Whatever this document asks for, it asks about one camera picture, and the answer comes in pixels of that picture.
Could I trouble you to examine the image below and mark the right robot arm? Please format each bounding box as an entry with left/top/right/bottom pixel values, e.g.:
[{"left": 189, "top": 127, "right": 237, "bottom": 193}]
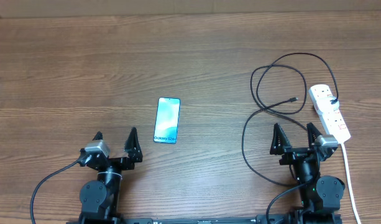
[{"left": 265, "top": 123, "right": 345, "bottom": 223}]

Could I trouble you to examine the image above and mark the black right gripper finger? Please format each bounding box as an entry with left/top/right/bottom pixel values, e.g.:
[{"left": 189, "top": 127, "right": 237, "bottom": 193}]
[
  {"left": 270, "top": 123, "right": 292, "bottom": 155},
  {"left": 306, "top": 123, "right": 321, "bottom": 146}
]

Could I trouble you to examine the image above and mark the white charger plug adapter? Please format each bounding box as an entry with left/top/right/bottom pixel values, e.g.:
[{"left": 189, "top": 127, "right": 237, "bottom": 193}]
[{"left": 316, "top": 96, "right": 339, "bottom": 114}]

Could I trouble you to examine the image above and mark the white power strip cord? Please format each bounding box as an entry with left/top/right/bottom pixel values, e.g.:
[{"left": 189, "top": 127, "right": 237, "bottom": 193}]
[{"left": 341, "top": 142, "right": 362, "bottom": 224}]

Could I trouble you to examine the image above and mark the white power strip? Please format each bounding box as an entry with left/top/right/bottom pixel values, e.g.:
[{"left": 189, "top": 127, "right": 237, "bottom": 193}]
[{"left": 308, "top": 84, "right": 351, "bottom": 144}]

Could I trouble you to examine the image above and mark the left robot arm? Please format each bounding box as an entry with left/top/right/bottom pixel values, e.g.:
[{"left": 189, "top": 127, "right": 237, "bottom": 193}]
[{"left": 78, "top": 127, "right": 143, "bottom": 223}]

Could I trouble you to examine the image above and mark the black USB charging cable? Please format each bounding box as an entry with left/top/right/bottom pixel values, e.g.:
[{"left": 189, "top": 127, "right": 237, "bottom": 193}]
[{"left": 241, "top": 52, "right": 340, "bottom": 187}]

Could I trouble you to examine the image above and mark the Galaxy smartphone blue screen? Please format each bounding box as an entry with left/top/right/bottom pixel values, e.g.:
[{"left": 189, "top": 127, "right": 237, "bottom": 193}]
[{"left": 154, "top": 97, "right": 181, "bottom": 144}]

